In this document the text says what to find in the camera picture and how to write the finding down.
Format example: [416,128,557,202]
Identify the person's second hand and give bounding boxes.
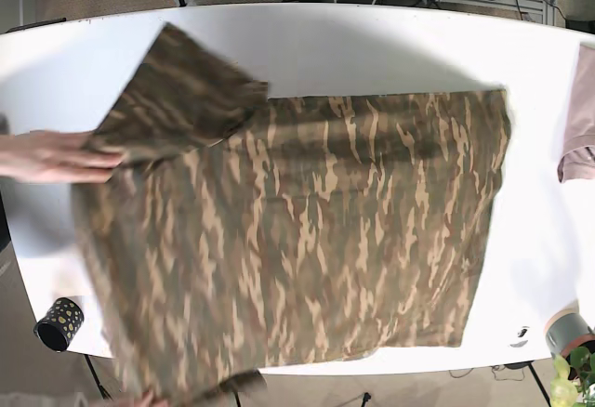
[92,389,167,407]

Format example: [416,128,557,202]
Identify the person's bare hand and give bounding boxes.
[1,131,124,183]

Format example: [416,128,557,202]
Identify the camouflage pattern T-shirt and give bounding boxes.
[71,25,511,406]

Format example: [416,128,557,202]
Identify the dusty pink garment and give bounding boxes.
[558,46,595,182]

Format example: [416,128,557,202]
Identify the black gold-dotted cup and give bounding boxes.
[33,297,85,353]

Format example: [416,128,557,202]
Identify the right silver table grommet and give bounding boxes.
[508,325,534,348]

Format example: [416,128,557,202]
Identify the green potted plant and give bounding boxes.
[549,346,595,407]

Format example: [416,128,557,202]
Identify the grey flower pot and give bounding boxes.
[545,309,594,359]

